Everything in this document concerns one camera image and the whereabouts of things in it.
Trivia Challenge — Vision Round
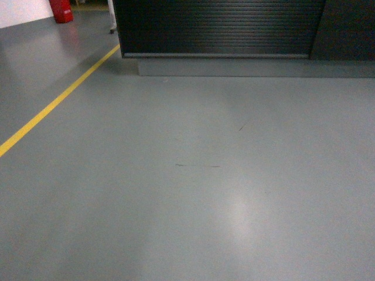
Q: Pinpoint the black checkout counter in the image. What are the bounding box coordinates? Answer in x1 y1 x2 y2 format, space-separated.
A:
114 1 374 78

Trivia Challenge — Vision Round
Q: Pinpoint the white trouser leg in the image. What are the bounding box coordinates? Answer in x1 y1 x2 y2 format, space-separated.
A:
107 0 117 34

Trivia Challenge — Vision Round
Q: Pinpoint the red fire extinguisher box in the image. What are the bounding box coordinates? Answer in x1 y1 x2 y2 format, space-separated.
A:
49 0 74 23

